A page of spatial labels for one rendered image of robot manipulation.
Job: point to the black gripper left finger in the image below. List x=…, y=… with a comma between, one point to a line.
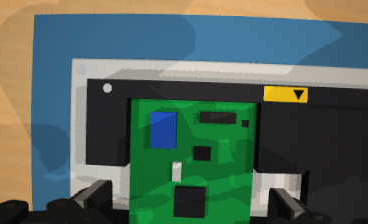
x=61, y=211

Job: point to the green circuit board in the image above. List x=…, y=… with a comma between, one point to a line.
x=191, y=162

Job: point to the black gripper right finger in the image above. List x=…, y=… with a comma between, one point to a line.
x=281, y=204

